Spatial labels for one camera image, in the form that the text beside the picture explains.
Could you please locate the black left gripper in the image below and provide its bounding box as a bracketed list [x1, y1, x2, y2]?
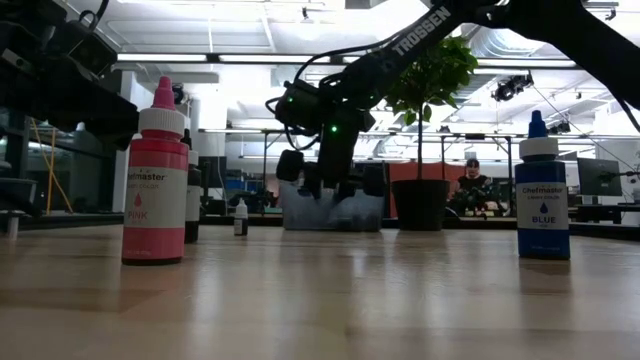
[24, 49, 140, 150]

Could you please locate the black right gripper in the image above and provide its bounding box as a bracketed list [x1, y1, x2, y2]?
[276, 129, 386, 201]

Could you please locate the large pink food coloring bottle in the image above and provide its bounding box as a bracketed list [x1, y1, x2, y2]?
[121, 75, 190, 266]

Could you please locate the small white-capped food coloring bottle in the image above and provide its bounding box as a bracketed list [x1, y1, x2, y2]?
[233, 197, 250, 237]

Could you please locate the large black food coloring bottle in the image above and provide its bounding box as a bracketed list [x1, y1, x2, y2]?
[180, 128, 203, 245]

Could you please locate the large blue food coloring bottle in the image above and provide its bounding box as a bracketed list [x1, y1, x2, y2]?
[514, 109, 572, 261]

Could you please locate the clear plastic bin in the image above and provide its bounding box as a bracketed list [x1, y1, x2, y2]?
[278, 179, 386, 233]

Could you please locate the long ceiling light strip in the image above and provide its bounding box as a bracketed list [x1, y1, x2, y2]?
[472, 58, 609, 70]
[115, 52, 331, 65]

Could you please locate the black computer monitor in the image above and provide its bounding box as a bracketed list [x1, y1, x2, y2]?
[576, 157, 624, 206]
[201, 155, 228, 190]

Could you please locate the person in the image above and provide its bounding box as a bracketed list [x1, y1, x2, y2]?
[452, 157, 494, 211]

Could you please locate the potted green plant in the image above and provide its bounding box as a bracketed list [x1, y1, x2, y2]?
[384, 34, 480, 232]

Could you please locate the round pendant lamp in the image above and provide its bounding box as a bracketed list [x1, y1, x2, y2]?
[293, 7, 322, 42]

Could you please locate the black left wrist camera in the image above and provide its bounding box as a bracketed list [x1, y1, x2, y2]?
[63, 22, 119, 77]

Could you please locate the black metal frame stand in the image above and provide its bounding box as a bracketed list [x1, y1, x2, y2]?
[260, 127, 281, 189]
[439, 132, 514, 216]

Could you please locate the yellow extension cable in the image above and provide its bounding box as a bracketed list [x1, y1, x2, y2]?
[29, 118, 75, 215]

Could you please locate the white cylindrical post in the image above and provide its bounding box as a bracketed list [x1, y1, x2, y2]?
[3, 209, 22, 239]

